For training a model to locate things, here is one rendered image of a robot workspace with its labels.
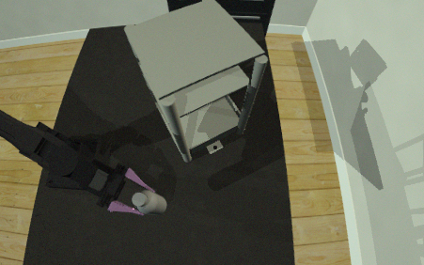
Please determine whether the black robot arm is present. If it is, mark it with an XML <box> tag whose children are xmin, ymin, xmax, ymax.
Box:
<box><xmin>0</xmin><ymin>110</ymin><xmax>115</xmax><ymax>196</ymax></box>

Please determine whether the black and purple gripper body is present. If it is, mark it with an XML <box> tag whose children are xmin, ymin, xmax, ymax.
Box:
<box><xmin>97</xmin><ymin>163</ymin><xmax>129</xmax><ymax>209</ymax></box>

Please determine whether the grey bottle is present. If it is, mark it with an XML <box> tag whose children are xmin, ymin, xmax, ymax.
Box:
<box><xmin>132</xmin><ymin>190</ymin><xmax>166</xmax><ymax>215</ymax></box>

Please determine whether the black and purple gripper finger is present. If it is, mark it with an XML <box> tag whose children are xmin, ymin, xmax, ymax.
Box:
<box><xmin>125</xmin><ymin>168</ymin><xmax>155</xmax><ymax>193</ymax></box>
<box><xmin>108</xmin><ymin>201</ymin><xmax>144</xmax><ymax>215</ymax></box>

